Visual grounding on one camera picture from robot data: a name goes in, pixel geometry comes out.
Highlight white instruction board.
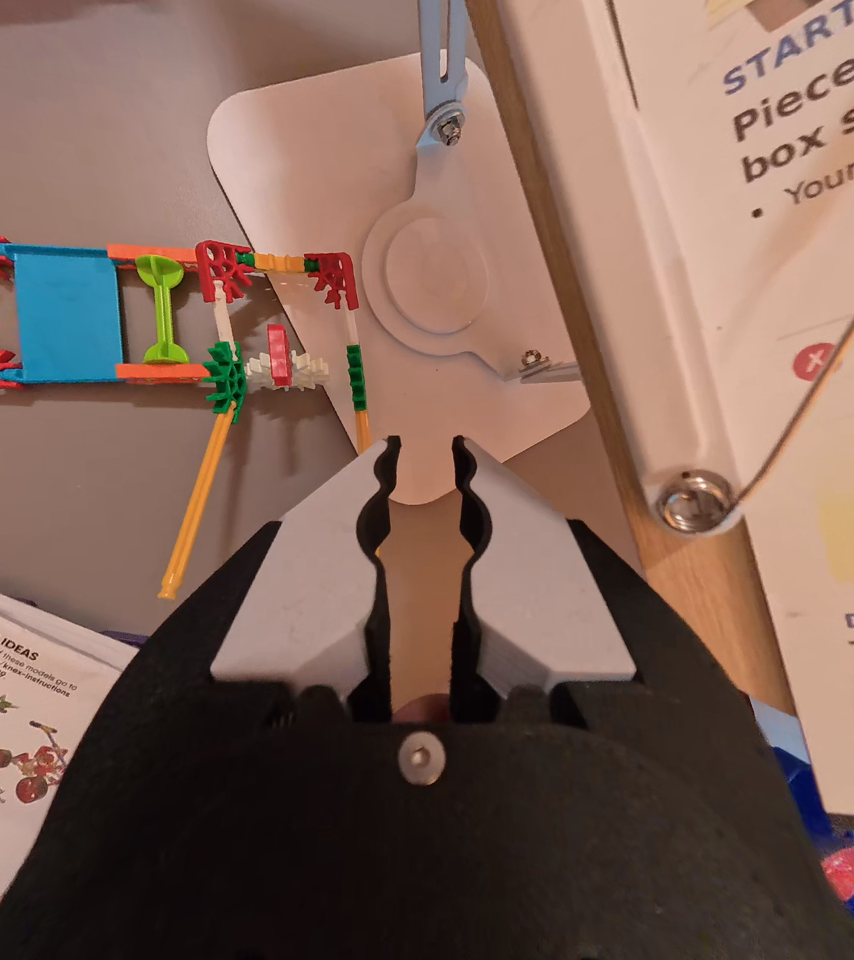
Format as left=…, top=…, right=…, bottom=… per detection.
left=464, top=0, right=854, bottom=826

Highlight printed instruction sheet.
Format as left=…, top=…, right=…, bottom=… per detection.
left=599, top=0, right=854, bottom=822

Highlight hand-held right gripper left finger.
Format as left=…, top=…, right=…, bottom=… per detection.
left=209, top=435, right=404, bottom=723

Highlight blue plastic object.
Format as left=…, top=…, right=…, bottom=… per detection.
left=748, top=693, right=836, bottom=845

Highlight printed instruction booklet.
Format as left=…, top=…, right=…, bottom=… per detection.
left=0, top=577, right=144, bottom=939

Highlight metal wire page holder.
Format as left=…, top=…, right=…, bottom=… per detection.
left=655, top=225, right=854, bottom=535

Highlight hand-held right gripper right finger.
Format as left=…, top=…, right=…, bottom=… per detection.
left=449, top=435, right=638, bottom=723

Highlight colourful toy construction model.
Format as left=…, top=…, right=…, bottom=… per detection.
left=0, top=232, right=374, bottom=601

